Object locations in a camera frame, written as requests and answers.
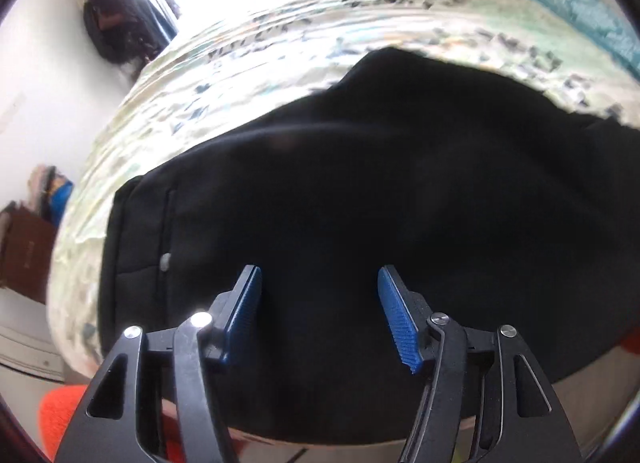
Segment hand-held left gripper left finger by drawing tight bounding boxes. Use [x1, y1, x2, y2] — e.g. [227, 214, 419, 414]
[54, 264, 263, 463]

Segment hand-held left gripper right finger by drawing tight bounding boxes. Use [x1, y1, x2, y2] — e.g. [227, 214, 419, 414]
[377, 265, 585, 463]

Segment black pants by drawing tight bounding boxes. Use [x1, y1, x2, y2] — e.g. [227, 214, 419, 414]
[98, 47, 640, 444]

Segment orange cloth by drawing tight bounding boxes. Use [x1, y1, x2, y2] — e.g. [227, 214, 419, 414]
[38, 383, 96, 463]

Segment brown wooden cabinet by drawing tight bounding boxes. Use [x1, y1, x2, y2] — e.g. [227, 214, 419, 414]
[0, 207, 60, 305]

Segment pile of colourful clothes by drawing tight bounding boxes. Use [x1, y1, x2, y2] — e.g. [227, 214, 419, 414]
[27, 165, 75, 224]

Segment patterned bed sheet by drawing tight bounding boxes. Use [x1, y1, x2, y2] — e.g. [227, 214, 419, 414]
[44, 0, 632, 444]

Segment dark hanging bag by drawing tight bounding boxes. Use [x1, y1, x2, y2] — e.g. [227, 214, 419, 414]
[70, 0, 176, 66]

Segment teal fuzzy blanket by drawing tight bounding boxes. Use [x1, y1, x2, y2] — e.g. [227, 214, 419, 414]
[500, 0, 640, 86]

